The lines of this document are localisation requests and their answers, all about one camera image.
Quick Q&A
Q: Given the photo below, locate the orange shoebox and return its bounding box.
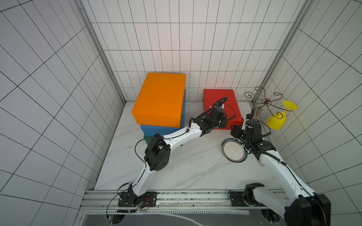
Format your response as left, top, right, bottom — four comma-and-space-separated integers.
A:
132, 73, 186, 128

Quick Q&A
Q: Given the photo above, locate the yellow plastic wine glass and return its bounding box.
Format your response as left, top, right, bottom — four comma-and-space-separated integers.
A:
267, 101, 298, 130

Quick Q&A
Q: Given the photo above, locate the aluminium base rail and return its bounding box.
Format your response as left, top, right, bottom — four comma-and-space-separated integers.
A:
80, 189, 287, 215

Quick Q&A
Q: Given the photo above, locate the red shoebox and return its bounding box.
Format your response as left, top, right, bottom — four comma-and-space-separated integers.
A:
202, 89, 244, 131

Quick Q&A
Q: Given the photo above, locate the green shoebox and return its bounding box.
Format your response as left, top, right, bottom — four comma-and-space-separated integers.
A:
143, 136, 153, 145

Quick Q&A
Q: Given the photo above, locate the blue shoebox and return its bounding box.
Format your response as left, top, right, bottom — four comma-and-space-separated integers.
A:
140, 90, 186, 137

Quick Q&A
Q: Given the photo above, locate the metal wire cup stand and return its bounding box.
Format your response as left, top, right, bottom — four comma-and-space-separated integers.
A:
244, 86, 284, 120

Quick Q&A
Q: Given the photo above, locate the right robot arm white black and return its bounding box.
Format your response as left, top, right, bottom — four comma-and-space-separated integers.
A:
231, 120, 331, 226

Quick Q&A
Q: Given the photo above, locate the white plate striped rim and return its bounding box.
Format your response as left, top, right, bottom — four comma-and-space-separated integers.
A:
220, 138, 248, 164

